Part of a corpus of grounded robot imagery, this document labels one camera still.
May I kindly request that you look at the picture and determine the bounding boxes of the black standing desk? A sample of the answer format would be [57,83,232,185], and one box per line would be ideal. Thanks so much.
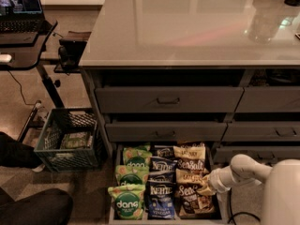
[0,20,66,143]

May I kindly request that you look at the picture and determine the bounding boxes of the top left grey drawer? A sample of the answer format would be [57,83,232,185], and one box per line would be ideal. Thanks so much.
[95,86,243,113]

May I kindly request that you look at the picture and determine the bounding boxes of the green packets in crate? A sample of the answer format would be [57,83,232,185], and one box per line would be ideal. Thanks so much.
[60,131,93,149]

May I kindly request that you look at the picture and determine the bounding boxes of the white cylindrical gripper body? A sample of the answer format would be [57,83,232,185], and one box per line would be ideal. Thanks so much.
[208,166,235,193]

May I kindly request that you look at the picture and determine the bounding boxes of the rear blue Kettle chip bag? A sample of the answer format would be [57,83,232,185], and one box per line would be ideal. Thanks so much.
[151,145,174,159]

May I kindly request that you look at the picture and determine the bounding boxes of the top right grey drawer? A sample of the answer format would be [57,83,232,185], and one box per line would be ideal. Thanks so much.
[236,86,300,113]

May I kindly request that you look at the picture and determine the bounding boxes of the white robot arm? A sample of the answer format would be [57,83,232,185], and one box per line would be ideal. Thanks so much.
[204,154,300,225]

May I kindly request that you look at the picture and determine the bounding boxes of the white object on desk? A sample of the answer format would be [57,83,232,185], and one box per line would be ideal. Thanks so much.
[0,54,12,63]

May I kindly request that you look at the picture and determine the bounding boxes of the brown sea salt bag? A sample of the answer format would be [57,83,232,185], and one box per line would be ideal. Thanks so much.
[173,146,207,173]
[177,142,205,148]
[175,169,216,218]

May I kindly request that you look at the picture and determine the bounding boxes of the black stool with headphones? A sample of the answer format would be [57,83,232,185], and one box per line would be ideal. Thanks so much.
[54,31,91,73]

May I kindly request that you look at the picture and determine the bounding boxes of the grey counter cabinet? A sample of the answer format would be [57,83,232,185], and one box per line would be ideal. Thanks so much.
[80,0,300,152]

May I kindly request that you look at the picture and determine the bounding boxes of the rear green Dang chip bag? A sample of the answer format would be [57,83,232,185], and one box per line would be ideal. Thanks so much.
[123,144,152,167]

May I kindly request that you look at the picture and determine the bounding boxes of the middle right grey drawer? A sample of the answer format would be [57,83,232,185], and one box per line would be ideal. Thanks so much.
[222,121,300,142]

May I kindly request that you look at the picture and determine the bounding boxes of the open bottom grey drawer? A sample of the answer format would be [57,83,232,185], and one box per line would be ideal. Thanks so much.
[108,142,222,225]

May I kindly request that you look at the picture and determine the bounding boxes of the black laptop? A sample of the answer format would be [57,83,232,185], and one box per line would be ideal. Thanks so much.
[0,0,45,33]

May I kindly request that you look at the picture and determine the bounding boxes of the dark green plastic crate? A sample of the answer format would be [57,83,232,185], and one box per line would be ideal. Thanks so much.
[34,108,103,172]

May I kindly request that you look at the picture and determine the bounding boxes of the blue kettle chip bag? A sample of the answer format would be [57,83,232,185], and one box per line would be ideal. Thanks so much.
[151,145,174,159]
[149,157,177,182]
[147,181,175,219]

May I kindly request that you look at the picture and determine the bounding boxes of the middle blue Kettle chip bag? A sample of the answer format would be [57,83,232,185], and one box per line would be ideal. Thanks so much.
[149,157,177,182]

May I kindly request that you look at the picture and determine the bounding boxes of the front blue Kettle chip bag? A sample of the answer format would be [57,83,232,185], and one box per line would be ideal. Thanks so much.
[147,181,175,219]

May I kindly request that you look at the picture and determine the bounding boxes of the front green Dang chip bag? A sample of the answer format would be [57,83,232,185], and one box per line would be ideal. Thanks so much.
[108,184,145,220]

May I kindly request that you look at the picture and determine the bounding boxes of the black floor cable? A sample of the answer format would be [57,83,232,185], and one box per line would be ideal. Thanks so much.
[227,189,262,225]

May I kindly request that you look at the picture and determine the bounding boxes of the middle green Dang chip bag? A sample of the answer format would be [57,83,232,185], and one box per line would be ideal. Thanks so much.
[115,165,149,186]

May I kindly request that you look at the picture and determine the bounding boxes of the bottom right grey drawer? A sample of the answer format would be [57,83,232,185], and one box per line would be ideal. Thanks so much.
[212,146,300,163]

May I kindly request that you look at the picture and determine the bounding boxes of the middle left grey drawer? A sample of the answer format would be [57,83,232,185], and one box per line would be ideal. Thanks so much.
[105,122,227,142]

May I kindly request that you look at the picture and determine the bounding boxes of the green dang chip bag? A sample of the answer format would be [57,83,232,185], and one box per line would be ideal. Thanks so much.
[115,165,149,186]
[108,184,145,220]
[123,144,152,167]

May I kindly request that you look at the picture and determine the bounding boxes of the thin black desk cable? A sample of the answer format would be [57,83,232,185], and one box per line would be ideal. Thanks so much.
[7,68,38,107]

